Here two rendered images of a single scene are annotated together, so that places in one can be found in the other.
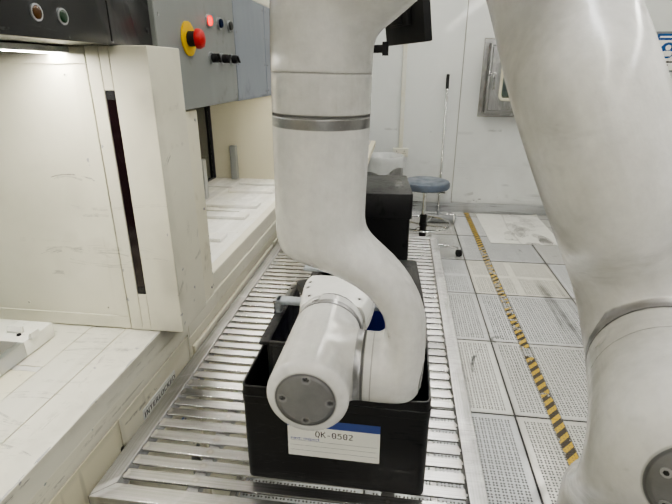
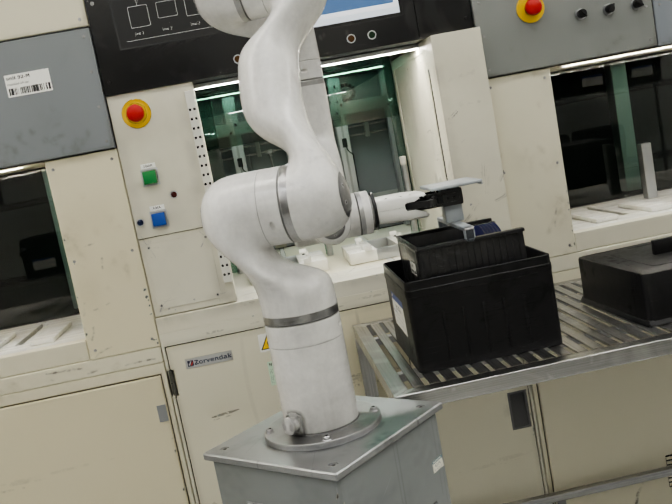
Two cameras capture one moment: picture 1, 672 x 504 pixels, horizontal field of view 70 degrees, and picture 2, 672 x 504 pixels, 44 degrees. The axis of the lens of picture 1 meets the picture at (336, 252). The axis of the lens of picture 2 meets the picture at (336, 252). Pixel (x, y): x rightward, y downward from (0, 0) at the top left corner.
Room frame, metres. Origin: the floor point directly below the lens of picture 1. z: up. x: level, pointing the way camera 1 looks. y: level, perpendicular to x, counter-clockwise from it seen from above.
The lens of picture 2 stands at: (0.13, -1.54, 1.21)
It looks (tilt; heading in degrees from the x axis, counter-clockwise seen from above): 8 degrees down; 78
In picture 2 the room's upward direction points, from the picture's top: 11 degrees counter-clockwise
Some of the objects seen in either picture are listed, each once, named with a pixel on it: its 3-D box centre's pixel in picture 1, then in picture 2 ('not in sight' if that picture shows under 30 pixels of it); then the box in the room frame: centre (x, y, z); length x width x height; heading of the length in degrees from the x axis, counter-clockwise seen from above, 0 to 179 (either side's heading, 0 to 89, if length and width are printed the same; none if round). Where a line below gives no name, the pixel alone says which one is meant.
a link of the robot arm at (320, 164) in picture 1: (353, 268); (317, 162); (0.45, -0.02, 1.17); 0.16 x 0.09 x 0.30; 82
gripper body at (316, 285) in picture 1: (336, 304); (396, 206); (0.59, 0.00, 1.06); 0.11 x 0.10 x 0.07; 172
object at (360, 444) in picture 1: (345, 385); (466, 300); (0.70, -0.02, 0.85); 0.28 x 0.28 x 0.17; 82
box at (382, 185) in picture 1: (365, 219); not in sight; (1.57, -0.10, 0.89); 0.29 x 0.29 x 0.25; 86
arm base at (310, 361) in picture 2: not in sight; (312, 372); (0.32, -0.27, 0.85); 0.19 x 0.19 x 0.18
